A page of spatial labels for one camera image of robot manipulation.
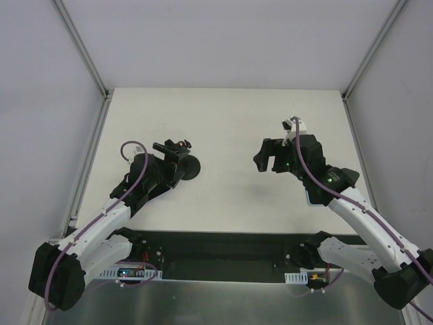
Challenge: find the black phone stand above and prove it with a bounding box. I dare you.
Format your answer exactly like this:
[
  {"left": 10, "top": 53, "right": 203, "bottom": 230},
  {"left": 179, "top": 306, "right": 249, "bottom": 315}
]
[{"left": 164, "top": 139, "right": 201, "bottom": 181}]

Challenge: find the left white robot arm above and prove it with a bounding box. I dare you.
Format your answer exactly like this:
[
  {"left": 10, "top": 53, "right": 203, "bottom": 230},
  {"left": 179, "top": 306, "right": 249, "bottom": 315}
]
[{"left": 28, "top": 139, "right": 200, "bottom": 311}]

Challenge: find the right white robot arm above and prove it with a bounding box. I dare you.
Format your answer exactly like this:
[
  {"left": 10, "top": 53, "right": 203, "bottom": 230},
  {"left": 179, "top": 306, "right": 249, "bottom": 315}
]
[{"left": 253, "top": 135, "right": 432, "bottom": 309}]

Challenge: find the blue case smartphone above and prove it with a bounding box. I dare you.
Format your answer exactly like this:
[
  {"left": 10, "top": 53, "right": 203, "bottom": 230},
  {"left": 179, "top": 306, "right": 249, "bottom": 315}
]
[{"left": 305, "top": 190, "right": 328, "bottom": 207}]

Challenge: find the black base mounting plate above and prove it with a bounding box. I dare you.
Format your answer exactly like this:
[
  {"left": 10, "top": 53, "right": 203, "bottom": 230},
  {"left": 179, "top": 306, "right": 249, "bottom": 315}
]
[{"left": 123, "top": 231, "right": 328, "bottom": 283}]

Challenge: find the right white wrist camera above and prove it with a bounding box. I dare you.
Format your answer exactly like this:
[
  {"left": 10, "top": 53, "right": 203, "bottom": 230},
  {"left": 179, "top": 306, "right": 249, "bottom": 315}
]
[{"left": 281, "top": 116, "right": 307, "bottom": 146}]

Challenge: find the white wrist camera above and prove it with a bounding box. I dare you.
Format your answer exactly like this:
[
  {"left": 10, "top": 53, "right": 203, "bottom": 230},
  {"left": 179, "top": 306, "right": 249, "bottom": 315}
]
[
  {"left": 127, "top": 146, "right": 145, "bottom": 165},
  {"left": 281, "top": 116, "right": 307, "bottom": 146}
]

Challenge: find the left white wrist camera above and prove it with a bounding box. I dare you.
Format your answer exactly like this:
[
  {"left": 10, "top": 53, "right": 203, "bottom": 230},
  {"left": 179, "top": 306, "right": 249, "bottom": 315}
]
[{"left": 127, "top": 146, "right": 145, "bottom": 165}]

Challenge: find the left aluminium frame post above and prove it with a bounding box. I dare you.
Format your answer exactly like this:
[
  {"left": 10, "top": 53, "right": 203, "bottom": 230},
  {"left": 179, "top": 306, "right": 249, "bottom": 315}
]
[{"left": 52, "top": 0, "right": 114, "bottom": 99}]

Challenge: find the aluminium frame post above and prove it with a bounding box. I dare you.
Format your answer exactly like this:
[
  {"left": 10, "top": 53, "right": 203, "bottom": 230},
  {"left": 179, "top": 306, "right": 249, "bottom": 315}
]
[
  {"left": 342, "top": 0, "right": 410, "bottom": 102},
  {"left": 52, "top": 0, "right": 114, "bottom": 99}
]

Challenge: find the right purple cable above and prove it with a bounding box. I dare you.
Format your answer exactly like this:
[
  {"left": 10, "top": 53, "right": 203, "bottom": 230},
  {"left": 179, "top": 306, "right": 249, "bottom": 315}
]
[{"left": 290, "top": 116, "right": 433, "bottom": 284}]

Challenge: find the left white cable duct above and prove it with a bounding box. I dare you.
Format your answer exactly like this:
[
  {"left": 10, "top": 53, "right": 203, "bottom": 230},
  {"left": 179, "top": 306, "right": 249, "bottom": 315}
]
[{"left": 95, "top": 267, "right": 162, "bottom": 281}]

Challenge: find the white cable duct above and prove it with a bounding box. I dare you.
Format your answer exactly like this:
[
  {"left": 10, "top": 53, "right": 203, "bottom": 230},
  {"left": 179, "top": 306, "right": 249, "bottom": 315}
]
[
  {"left": 284, "top": 271, "right": 309, "bottom": 285},
  {"left": 95, "top": 267, "right": 162, "bottom": 281}
]

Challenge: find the right white cable duct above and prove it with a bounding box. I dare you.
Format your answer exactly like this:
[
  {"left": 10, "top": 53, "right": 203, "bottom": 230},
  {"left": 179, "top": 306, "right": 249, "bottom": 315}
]
[{"left": 284, "top": 271, "right": 309, "bottom": 285}]

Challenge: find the right aluminium frame post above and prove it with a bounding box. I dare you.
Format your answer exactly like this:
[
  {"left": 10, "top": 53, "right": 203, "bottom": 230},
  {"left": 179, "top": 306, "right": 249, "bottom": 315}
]
[{"left": 342, "top": 0, "right": 410, "bottom": 102}]

